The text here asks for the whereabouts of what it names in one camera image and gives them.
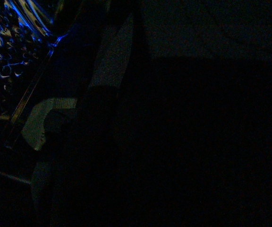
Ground grey front-load washing machine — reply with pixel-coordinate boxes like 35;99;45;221
0;0;136;185

